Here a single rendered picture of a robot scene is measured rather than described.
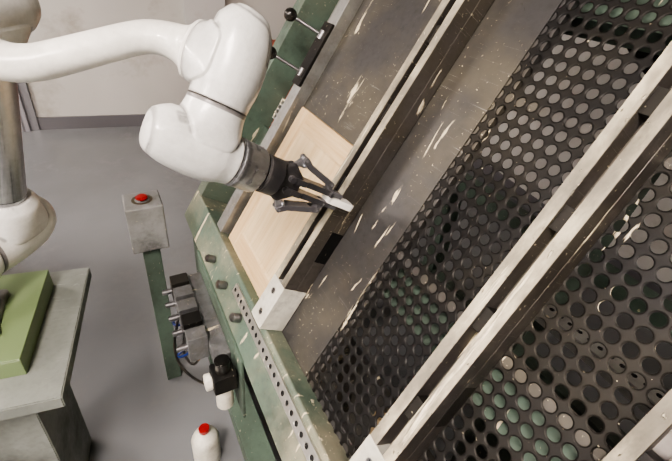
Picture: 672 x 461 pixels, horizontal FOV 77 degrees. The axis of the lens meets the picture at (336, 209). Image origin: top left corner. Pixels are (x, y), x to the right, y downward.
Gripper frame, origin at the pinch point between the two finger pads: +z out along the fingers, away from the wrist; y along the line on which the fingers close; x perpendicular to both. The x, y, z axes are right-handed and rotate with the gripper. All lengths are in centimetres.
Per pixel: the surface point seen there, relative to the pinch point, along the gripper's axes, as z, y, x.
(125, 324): 15, -135, 110
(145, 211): -15, -47, 65
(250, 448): 38, -102, 14
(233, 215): 5, -31, 47
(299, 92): 4.4, 13.4, 47.2
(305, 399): 5.6, -38.1, -19.0
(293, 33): 5, 28, 71
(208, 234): 3, -43, 52
